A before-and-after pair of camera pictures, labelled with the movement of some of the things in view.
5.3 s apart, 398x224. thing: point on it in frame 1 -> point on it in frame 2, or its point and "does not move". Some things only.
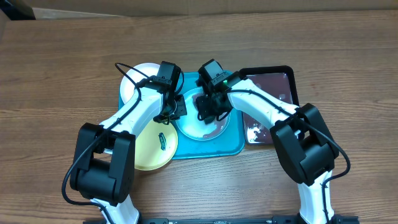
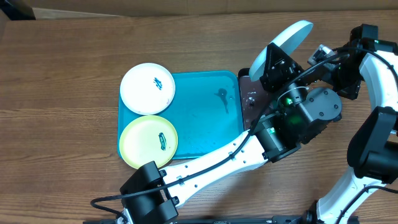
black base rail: x=294 y=219 does not move
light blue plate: x=189 y=126 -> x=288 y=41
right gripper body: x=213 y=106 -> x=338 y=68
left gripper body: x=178 y=108 -> x=275 y=81
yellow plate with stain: x=155 y=146 does not move
